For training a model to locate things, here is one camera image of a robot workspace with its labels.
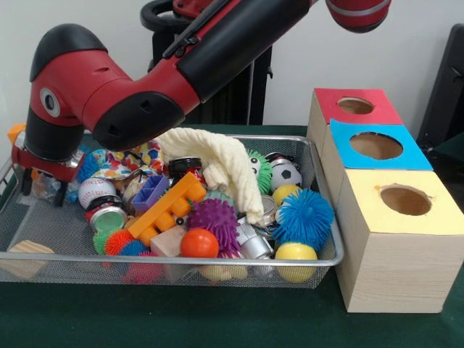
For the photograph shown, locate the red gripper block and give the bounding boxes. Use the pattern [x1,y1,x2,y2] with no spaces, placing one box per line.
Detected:
[10,144,85,208]

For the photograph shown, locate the clear plastic packet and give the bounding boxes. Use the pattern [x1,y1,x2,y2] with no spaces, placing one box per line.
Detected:
[32,173,79,205]

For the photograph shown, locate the orange toy building block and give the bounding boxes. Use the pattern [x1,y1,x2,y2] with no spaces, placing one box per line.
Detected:
[7,123,28,144]
[128,173,208,247]

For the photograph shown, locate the colourful patterned cloth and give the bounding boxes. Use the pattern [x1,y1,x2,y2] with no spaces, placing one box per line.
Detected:
[93,140,165,181]

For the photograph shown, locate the cream knitted cloth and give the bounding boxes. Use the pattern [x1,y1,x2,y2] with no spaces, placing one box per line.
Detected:
[154,128,265,223]

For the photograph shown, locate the shallow clear mesh bin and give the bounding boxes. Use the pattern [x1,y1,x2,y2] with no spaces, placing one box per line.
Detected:
[0,129,346,289]

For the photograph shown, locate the wooden box with three holes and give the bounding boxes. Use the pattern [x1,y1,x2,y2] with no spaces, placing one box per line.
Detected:
[307,88,464,314]

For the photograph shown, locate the white baseball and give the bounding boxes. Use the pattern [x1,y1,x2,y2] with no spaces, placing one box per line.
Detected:
[78,178,117,212]

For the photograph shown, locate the dark metal can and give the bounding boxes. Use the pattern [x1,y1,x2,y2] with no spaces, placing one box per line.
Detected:
[87,203,129,235]

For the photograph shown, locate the flat wooden block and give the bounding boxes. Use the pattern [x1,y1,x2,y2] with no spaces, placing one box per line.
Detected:
[0,241,56,281]

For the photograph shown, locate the purple toy building block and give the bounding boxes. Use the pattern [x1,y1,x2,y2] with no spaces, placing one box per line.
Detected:
[132,175,172,213]

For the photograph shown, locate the orange ball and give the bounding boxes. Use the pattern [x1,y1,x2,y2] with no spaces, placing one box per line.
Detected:
[181,228,220,260]

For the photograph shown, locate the purple spiky ball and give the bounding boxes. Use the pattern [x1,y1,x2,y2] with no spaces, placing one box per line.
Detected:
[188,199,242,254]

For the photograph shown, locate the dark green table cloth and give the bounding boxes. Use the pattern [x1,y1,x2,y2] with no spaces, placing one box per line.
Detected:
[0,122,464,348]

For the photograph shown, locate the small soccer ball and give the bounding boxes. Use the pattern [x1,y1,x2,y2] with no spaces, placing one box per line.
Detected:
[268,158,304,191]

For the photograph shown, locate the yellow ball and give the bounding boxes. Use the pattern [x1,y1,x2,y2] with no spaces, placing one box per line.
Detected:
[275,241,320,283]

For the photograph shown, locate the large blue spiky ball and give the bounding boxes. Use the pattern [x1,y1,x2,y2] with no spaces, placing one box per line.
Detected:
[274,188,336,252]

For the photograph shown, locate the black chair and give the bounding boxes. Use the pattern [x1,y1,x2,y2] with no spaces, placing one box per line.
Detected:
[419,24,464,153]

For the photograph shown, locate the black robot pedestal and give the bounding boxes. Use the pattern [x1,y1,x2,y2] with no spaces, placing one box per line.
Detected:
[140,0,292,125]

